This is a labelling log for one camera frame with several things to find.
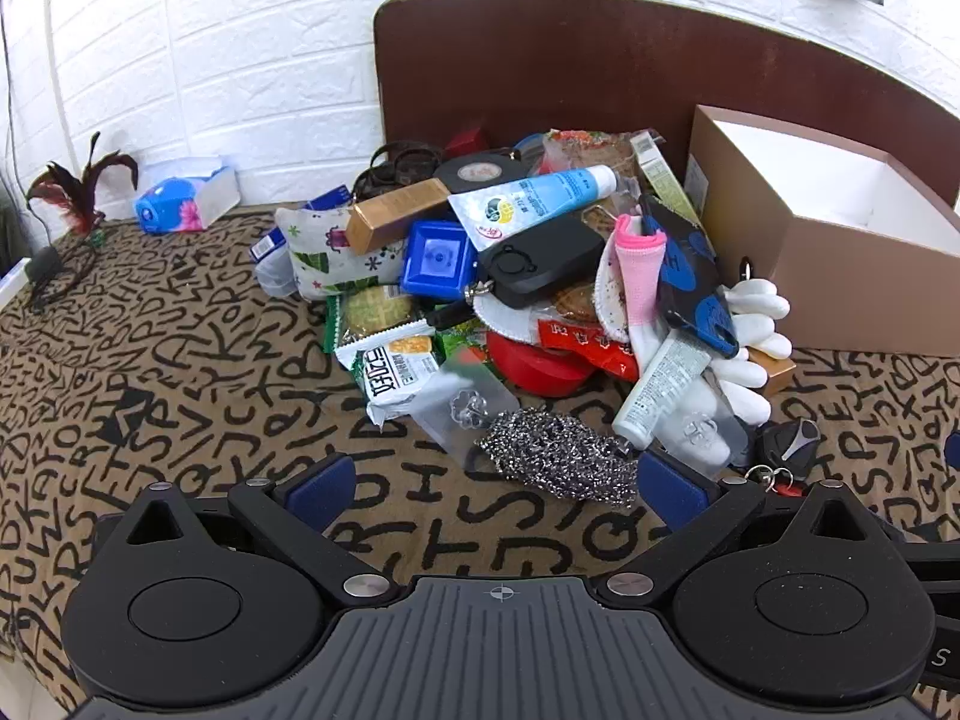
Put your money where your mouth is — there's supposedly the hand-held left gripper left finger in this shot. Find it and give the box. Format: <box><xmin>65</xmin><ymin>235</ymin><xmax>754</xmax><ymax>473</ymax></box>
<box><xmin>112</xmin><ymin>454</ymin><xmax>398</xmax><ymax>608</ymax></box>

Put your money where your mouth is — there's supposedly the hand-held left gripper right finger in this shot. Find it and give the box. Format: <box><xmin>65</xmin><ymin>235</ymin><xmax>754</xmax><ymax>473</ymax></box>
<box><xmin>596</xmin><ymin>448</ymin><xmax>875</xmax><ymax>608</ymax></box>

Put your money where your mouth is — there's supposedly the clear bag with earrings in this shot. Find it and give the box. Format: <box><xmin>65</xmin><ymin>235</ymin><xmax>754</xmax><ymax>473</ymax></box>
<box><xmin>660</xmin><ymin>388</ymin><xmax>751</xmax><ymax>467</ymax></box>

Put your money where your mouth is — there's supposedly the white cream tube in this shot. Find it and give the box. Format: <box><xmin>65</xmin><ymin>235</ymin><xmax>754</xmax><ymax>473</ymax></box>
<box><xmin>613</xmin><ymin>334</ymin><xmax>710</xmax><ymax>445</ymax></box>

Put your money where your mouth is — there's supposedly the steel wool scrubber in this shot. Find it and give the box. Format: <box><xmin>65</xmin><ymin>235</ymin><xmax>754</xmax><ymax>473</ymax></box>
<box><xmin>469</xmin><ymin>409</ymin><xmax>640</xmax><ymax>502</ymax></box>

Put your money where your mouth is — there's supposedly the brown cardboard box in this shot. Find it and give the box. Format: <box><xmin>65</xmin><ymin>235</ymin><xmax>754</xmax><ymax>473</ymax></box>
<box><xmin>684</xmin><ymin>105</ymin><xmax>960</xmax><ymax>357</ymax></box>

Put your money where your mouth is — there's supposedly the black car key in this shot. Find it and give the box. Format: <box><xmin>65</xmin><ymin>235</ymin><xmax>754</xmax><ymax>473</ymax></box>
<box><xmin>752</xmin><ymin>420</ymin><xmax>823</xmax><ymax>497</ymax></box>

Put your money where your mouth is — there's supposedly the white snack packet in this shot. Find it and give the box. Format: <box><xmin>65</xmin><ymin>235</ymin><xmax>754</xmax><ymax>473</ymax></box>
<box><xmin>335</xmin><ymin>336</ymin><xmax>443</xmax><ymax>430</ymax></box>

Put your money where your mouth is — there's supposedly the white glove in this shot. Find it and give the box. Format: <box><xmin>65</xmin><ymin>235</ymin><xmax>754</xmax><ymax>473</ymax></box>
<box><xmin>724</xmin><ymin>279</ymin><xmax>793</xmax><ymax>357</ymax></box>
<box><xmin>701</xmin><ymin>349</ymin><xmax>773</xmax><ymax>458</ymax></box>

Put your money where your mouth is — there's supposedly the small gold box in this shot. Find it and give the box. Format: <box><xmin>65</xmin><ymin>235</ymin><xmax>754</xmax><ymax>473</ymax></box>
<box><xmin>746</xmin><ymin>349</ymin><xmax>797</xmax><ymax>395</ymax></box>

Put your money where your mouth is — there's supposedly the clear bag with clover charm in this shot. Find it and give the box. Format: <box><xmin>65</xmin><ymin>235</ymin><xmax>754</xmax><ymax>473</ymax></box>
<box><xmin>411</xmin><ymin>369</ymin><xmax>520</xmax><ymax>455</ymax></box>

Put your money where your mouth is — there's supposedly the red snack packet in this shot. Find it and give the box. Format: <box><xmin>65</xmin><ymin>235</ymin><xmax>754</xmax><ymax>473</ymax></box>
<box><xmin>536</xmin><ymin>315</ymin><xmax>641</xmax><ymax>382</ymax></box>

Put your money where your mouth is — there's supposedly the red tape roll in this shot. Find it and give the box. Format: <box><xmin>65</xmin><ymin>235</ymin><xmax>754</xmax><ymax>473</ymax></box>
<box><xmin>487</xmin><ymin>330</ymin><xmax>595</xmax><ymax>399</ymax></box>

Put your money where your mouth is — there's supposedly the green cookie packet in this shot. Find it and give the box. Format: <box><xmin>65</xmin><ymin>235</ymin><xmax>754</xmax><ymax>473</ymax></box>
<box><xmin>324</xmin><ymin>286</ymin><xmax>430</xmax><ymax>355</ymax></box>

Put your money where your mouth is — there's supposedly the green snack packet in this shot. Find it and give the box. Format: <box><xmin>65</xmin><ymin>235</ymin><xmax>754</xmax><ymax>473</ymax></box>
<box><xmin>433</xmin><ymin>317</ymin><xmax>490</xmax><ymax>370</ymax></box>

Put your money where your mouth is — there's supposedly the speckled round pad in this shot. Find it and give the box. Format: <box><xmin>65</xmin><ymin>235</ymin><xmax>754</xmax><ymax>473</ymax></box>
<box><xmin>595</xmin><ymin>255</ymin><xmax>637</xmax><ymax>340</ymax></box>

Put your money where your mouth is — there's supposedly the blue black phone case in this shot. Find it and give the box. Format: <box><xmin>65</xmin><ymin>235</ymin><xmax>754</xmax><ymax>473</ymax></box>
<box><xmin>637</xmin><ymin>195</ymin><xmax>740</xmax><ymax>358</ymax></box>

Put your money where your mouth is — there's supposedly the brown biscuit packet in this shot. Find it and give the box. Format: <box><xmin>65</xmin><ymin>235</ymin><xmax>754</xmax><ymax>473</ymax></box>
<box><xmin>551</xmin><ymin>281</ymin><xmax>602</xmax><ymax>320</ymax></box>

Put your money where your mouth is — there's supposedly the white round pad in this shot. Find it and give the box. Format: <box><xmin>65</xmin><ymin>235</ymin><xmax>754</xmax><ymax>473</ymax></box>
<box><xmin>471</xmin><ymin>291</ymin><xmax>557</xmax><ymax>340</ymax></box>

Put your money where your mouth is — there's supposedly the floral fabric pouch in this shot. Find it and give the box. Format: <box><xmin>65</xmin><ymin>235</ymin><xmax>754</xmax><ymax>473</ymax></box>
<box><xmin>274</xmin><ymin>206</ymin><xmax>410</xmax><ymax>295</ymax></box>

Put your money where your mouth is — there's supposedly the blue square plastic box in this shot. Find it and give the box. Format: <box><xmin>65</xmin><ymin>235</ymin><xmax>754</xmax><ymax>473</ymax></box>
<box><xmin>401</xmin><ymin>221</ymin><xmax>479</xmax><ymax>302</ymax></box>

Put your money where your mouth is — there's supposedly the black silicone case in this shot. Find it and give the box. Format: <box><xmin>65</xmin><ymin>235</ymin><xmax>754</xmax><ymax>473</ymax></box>
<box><xmin>478</xmin><ymin>210</ymin><xmax>605</xmax><ymax>311</ymax></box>

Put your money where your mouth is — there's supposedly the long gold box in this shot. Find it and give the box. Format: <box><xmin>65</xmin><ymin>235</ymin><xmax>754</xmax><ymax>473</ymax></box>
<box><xmin>346</xmin><ymin>178</ymin><xmax>452</xmax><ymax>256</ymax></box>

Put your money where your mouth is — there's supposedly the green yellow carton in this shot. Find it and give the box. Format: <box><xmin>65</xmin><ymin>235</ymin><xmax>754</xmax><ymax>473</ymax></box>
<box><xmin>630</xmin><ymin>131</ymin><xmax>703</xmax><ymax>227</ymax></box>

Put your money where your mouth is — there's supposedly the blue tissue pack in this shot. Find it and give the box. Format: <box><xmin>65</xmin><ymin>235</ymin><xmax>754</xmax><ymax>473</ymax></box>
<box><xmin>135</xmin><ymin>157</ymin><xmax>241</xmax><ymax>233</ymax></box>

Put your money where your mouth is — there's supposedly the blue white toothpaste tube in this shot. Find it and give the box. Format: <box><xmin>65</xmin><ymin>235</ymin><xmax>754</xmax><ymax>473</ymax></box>
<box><xmin>448</xmin><ymin>165</ymin><xmax>620</xmax><ymax>251</ymax></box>

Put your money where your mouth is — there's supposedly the black round tape roll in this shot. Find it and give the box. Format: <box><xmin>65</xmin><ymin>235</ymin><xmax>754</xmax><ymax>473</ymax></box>
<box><xmin>435</xmin><ymin>152</ymin><xmax>523</xmax><ymax>197</ymax></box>

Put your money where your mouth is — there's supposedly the orange snack packet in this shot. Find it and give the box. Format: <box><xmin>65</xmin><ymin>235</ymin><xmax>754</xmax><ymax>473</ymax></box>
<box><xmin>540</xmin><ymin>129</ymin><xmax>640</xmax><ymax>182</ymax></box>

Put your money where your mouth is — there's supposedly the small red box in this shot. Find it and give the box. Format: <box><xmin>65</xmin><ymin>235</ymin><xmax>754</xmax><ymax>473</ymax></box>
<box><xmin>446</xmin><ymin>124</ymin><xmax>490</xmax><ymax>158</ymax></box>

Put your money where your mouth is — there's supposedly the dark feather toy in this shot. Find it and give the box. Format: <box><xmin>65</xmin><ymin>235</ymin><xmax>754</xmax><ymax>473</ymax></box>
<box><xmin>25</xmin><ymin>131</ymin><xmax>141</xmax><ymax>310</ymax></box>

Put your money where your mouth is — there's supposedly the brown wooden headboard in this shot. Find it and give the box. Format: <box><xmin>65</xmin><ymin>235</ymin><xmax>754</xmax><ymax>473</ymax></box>
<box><xmin>373</xmin><ymin>0</ymin><xmax>960</xmax><ymax>192</ymax></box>

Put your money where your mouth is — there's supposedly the dark ring basket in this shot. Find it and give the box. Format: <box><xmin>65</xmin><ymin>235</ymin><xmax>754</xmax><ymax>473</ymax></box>
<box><xmin>354</xmin><ymin>140</ymin><xmax>445</xmax><ymax>200</ymax></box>

